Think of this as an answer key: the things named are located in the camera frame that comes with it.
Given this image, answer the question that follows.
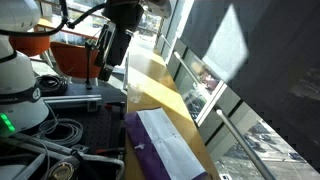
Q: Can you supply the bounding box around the aluminium extrusion bar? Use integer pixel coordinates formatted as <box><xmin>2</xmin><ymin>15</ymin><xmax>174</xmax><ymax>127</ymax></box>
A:
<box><xmin>41</xmin><ymin>94</ymin><xmax>103</xmax><ymax>112</ymax></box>

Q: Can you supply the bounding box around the purple cloth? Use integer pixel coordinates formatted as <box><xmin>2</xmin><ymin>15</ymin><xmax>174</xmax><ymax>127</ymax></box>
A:
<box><xmin>123</xmin><ymin>107</ymin><xmax>209</xmax><ymax>180</ymax></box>

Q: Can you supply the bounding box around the black coiled cable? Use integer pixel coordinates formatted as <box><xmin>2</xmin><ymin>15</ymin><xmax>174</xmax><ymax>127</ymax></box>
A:
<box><xmin>34</xmin><ymin>74</ymin><xmax>70</xmax><ymax>96</ymax></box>

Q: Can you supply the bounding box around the clear plastic cup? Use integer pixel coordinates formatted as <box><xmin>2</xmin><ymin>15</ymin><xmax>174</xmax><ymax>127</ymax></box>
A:
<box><xmin>129</xmin><ymin>83</ymin><xmax>145</xmax><ymax>104</ymax></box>

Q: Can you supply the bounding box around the black camera with gold ring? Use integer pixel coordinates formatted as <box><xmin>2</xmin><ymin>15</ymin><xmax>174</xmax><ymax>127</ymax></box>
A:
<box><xmin>47</xmin><ymin>155</ymin><xmax>82</xmax><ymax>180</ymax></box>

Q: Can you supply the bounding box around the metal window handrail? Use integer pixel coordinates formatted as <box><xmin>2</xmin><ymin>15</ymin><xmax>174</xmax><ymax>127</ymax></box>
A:
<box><xmin>215</xmin><ymin>109</ymin><xmax>278</xmax><ymax>180</ymax></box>
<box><xmin>159</xmin><ymin>33</ymin><xmax>202</xmax><ymax>88</ymax></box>

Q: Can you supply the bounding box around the black cable on robot arm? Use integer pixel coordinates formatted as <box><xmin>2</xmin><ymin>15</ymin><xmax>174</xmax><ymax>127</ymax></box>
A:
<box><xmin>0</xmin><ymin>0</ymin><xmax>108</xmax><ymax>38</ymax></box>

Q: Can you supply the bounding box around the grey flexible hose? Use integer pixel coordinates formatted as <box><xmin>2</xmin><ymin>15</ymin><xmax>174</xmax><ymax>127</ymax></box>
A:
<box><xmin>75</xmin><ymin>153</ymin><xmax>126</xmax><ymax>180</ymax></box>

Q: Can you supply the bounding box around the red handled clamp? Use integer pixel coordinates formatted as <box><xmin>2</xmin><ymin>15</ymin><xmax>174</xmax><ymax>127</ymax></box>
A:
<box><xmin>104</xmin><ymin>102</ymin><xmax>126</xmax><ymax>111</ymax></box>
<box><xmin>95</xmin><ymin>147</ymin><xmax>126</xmax><ymax>156</ymax></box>

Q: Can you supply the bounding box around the dark roller window shade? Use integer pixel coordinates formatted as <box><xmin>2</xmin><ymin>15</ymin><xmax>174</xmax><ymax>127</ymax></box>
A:
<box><xmin>179</xmin><ymin>0</ymin><xmax>320</xmax><ymax>173</ymax></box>

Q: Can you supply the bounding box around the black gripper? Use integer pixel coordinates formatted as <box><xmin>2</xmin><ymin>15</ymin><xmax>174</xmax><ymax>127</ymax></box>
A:
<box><xmin>94</xmin><ymin>0</ymin><xmax>145</xmax><ymax>82</ymax></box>

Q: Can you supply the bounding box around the grey coiled cable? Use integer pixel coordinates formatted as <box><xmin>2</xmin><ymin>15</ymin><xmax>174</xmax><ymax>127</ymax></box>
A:
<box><xmin>33</xmin><ymin>117</ymin><xmax>84</xmax><ymax>148</ymax></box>

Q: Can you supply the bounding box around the black camera stand pole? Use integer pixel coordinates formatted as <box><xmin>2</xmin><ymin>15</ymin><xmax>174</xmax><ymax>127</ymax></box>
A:
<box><xmin>84</xmin><ymin>41</ymin><xmax>95</xmax><ymax>91</ymax></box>

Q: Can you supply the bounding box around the white cloth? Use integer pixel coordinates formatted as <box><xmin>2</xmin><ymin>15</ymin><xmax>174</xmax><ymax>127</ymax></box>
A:
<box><xmin>136</xmin><ymin>107</ymin><xmax>207</xmax><ymax>180</ymax></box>

